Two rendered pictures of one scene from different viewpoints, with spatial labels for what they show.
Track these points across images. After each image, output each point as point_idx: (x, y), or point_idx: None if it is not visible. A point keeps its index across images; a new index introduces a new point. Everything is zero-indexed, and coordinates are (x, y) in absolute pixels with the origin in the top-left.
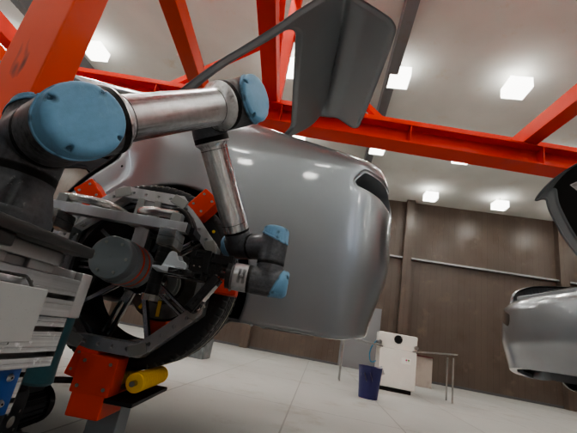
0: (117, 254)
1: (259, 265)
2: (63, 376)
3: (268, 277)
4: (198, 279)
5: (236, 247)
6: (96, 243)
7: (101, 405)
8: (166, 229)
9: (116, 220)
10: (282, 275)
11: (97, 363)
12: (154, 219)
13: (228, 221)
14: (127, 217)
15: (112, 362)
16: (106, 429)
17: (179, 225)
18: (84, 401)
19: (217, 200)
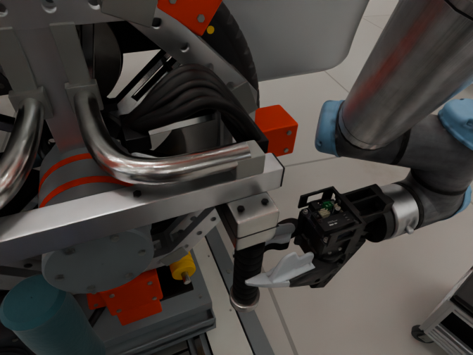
0: (115, 254)
1: (436, 198)
2: (95, 313)
3: (448, 213)
4: (338, 263)
5: (371, 157)
6: (46, 263)
7: (160, 303)
8: (255, 224)
9: (86, 241)
10: (466, 197)
11: (131, 289)
12: (194, 197)
13: (389, 139)
14: (115, 225)
15: (150, 279)
16: None
17: (262, 182)
18: (138, 311)
19: (393, 121)
